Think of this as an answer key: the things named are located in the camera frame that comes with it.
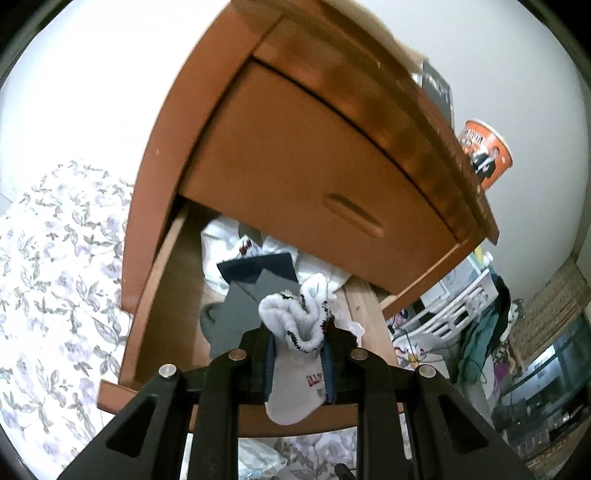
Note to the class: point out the clear plastic bag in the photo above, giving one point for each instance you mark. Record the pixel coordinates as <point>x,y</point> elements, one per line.
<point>258,461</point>

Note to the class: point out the white lattice rack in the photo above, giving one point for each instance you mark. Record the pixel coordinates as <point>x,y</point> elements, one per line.
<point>461,304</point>

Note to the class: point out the navy sock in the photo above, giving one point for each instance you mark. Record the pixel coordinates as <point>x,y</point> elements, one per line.
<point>258,270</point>

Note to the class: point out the white sock cat print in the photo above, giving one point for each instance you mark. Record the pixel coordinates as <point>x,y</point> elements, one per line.
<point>249,247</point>

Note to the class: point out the orange paper cup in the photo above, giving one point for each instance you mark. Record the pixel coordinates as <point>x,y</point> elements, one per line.
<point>491,152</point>

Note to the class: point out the dark jacket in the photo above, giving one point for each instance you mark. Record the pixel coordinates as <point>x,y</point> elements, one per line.
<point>503,300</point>

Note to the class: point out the white storage box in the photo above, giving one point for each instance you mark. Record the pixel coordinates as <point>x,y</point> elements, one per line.
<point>457,279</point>

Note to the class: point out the grey cloth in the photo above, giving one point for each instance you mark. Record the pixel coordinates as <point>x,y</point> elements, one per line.
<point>240,314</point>

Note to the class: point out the floral blanket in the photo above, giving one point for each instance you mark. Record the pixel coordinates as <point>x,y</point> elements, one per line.
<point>55,277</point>

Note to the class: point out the wooden nightstand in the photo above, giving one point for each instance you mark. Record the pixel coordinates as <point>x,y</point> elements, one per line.
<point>194,115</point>

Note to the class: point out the white sock black trim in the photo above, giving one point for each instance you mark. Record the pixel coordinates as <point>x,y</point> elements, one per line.
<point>295,318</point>

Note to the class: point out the dark glass cabinet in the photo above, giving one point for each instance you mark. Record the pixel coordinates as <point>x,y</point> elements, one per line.
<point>549,392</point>

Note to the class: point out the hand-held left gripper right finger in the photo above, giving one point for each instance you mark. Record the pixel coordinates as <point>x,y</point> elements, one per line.
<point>369,392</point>

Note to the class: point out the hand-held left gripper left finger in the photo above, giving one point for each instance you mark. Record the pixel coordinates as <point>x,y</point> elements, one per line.
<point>217,392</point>

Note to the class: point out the white cloth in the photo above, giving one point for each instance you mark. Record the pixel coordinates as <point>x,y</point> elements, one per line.
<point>221,244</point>

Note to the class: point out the dark card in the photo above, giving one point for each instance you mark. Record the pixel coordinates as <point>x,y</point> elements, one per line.
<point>438,90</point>

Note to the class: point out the teal garment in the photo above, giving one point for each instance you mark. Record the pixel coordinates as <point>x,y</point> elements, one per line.
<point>475,346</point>

